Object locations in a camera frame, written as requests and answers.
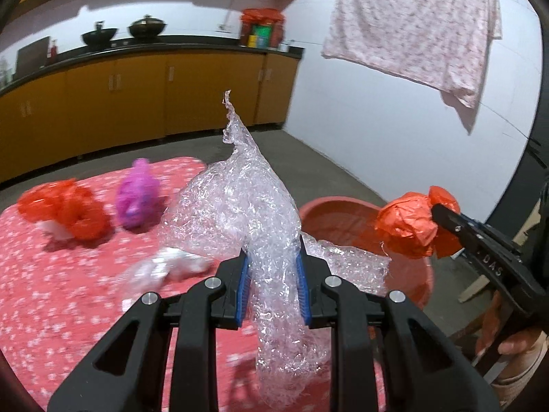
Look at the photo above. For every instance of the red plastic basket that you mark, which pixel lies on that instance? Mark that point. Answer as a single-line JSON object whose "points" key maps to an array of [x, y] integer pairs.
{"points": [[343, 219]]}

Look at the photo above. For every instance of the large clear bubble wrap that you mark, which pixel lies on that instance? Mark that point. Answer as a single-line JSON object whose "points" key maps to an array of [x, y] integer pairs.
{"points": [[257, 206]]}

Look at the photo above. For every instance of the wooden lower kitchen cabinets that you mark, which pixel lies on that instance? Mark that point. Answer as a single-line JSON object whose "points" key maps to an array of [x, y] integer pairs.
{"points": [[137, 98]]}

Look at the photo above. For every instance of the clear plastic bag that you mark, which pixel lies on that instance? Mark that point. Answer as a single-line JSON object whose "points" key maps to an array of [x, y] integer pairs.
{"points": [[167, 266]]}

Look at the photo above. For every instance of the white mug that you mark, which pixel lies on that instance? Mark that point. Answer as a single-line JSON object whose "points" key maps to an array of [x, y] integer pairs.
{"points": [[284, 46]]}

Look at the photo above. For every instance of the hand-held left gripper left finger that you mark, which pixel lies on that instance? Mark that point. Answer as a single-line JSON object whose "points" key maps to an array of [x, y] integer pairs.
{"points": [[243, 292]]}

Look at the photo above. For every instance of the green and yellow box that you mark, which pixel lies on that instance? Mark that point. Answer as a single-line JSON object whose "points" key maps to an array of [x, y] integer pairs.
{"points": [[259, 36]]}

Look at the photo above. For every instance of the red bag of goods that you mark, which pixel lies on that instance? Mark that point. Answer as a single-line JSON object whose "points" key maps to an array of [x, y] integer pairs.
{"points": [[261, 16]]}

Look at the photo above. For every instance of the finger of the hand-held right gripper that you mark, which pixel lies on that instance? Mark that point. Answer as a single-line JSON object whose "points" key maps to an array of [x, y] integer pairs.
{"points": [[450, 223], [480, 223]]}

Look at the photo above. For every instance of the magenta plastic bag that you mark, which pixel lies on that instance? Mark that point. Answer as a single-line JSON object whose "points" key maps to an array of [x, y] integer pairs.
{"points": [[137, 197]]}

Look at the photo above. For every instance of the dark cutting board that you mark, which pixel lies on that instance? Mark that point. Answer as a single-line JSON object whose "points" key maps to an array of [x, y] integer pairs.
{"points": [[33, 53]]}

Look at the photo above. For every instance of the pink floral hanging cloth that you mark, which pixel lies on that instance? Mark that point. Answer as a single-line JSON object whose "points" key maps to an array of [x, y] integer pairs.
{"points": [[411, 21]]}

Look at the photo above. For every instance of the small red plastic bag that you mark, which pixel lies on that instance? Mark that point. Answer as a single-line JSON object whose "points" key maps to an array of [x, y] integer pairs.
{"points": [[405, 223]]}

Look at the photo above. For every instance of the black wok with lid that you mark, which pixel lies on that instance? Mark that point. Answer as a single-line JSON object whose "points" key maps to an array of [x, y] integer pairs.
{"points": [[147, 29]]}

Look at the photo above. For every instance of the red floral tablecloth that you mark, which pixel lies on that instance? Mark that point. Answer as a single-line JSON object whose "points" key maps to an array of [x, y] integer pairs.
{"points": [[64, 292]]}

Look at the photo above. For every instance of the person's right hand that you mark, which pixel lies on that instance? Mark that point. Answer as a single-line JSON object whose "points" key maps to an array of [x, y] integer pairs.
{"points": [[521, 342]]}

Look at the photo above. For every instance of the black kitchen countertop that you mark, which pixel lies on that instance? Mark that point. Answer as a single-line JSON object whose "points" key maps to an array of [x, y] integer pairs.
{"points": [[171, 47]]}

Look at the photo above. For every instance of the red bottle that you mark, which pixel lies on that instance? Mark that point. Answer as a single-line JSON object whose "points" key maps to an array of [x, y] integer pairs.
{"points": [[53, 51]]}

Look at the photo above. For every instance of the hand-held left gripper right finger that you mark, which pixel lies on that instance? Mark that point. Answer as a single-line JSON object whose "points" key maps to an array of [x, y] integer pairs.
{"points": [[302, 296]]}

